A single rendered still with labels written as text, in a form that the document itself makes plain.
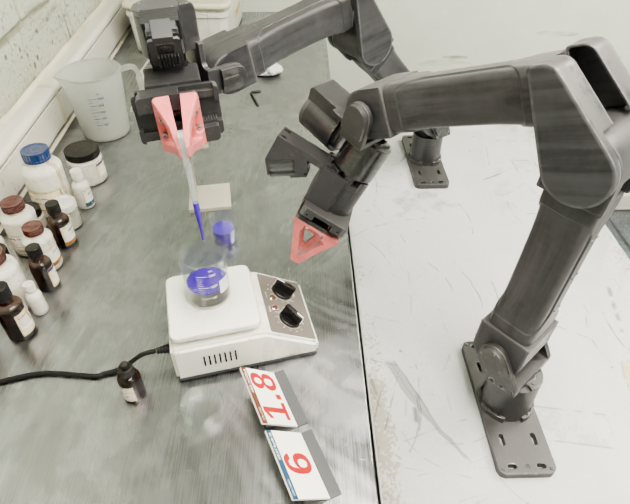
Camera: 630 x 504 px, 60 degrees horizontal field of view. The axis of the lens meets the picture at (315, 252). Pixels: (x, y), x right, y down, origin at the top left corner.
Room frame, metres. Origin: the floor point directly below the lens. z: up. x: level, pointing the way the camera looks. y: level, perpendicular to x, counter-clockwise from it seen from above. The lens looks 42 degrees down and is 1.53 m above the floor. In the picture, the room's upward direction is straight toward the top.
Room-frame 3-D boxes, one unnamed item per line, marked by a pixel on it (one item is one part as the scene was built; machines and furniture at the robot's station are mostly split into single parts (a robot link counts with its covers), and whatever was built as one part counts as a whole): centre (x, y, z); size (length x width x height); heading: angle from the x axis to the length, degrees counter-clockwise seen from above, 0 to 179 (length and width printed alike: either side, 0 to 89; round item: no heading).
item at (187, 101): (0.56, 0.16, 1.22); 0.09 x 0.07 x 0.07; 14
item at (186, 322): (0.51, 0.14, 0.98); 0.12 x 0.12 x 0.01; 14
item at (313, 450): (0.31, 0.01, 0.92); 0.09 x 0.06 x 0.04; 23
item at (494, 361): (0.41, -0.24, 1.00); 0.09 x 0.06 x 0.06; 133
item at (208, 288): (0.52, 0.15, 1.03); 0.07 x 0.06 x 0.08; 103
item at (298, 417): (0.40, 0.05, 0.92); 0.09 x 0.06 x 0.04; 23
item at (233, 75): (0.71, 0.17, 1.26); 0.12 x 0.09 x 0.12; 126
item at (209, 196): (0.87, 0.21, 0.96); 0.08 x 0.08 x 0.13; 9
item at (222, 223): (0.74, 0.16, 0.93); 0.04 x 0.04 x 0.06
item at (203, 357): (0.52, 0.12, 0.94); 0.22 x 0.13 x 0.08; 104
